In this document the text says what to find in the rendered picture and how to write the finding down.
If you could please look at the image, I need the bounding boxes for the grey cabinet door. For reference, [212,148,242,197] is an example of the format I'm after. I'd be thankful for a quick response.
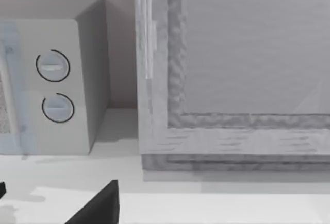
[167,0,330,130]

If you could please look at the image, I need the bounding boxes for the pale microwave oven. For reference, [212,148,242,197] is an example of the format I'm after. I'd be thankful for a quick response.
[0,0,111,156]

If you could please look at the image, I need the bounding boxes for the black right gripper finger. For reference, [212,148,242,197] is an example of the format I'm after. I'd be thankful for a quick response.
[64,179,120,224]

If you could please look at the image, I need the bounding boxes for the grey wooden cabinet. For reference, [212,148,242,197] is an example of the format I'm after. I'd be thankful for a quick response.
[134,0,330,172]

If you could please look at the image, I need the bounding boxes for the grey microwave knob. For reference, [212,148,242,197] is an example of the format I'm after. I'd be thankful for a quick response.
[35,49,71,83]
[41,93,75,124]

